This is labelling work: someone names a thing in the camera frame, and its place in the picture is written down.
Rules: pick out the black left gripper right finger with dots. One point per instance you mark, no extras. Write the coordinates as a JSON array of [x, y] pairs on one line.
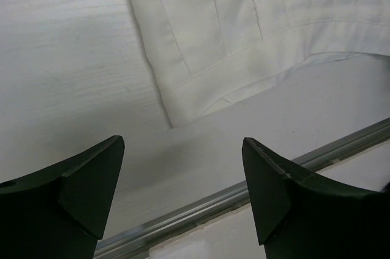
[[301, 214]]

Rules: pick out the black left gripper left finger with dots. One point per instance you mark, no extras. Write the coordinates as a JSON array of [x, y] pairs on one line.
[[61, 211]]

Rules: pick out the white pleated skirt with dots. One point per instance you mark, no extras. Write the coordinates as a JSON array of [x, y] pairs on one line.
[[207, 55]]

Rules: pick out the aluminium table edge rail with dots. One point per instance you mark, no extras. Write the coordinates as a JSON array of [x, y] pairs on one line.
[[136, 242]]

